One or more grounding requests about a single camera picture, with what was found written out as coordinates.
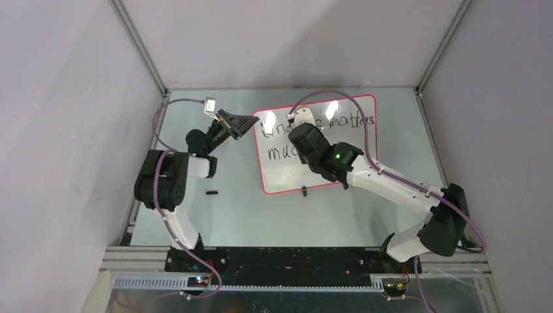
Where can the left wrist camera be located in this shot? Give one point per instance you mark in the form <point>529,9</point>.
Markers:
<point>209,107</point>

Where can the circuit board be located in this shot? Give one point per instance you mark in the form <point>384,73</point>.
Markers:
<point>395,290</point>
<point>198,282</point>

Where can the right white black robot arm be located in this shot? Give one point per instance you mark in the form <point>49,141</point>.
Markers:
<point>442,211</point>

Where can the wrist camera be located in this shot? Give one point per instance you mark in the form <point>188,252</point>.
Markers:
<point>303,115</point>
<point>209,107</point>

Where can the aluminium frame profile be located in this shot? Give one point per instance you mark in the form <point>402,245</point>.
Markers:
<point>134,260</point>

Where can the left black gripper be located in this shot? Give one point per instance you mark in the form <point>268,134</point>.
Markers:
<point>237,126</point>

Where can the pink framed whiteboard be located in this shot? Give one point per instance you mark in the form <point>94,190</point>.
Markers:
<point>338,119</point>

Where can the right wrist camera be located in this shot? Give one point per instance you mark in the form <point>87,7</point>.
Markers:
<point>303,115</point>

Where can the white object at corner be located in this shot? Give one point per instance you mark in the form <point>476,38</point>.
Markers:
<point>99,297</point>

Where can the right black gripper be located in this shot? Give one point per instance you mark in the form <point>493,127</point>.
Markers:
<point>302,159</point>

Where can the left circuit board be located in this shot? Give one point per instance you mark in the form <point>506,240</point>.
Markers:
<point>198,282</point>

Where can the right circuit board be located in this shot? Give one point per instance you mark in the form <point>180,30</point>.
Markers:
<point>395,290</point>

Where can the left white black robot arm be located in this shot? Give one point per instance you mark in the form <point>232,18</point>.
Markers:
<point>162,181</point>

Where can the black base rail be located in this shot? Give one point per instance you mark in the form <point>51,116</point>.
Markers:
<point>289,267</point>

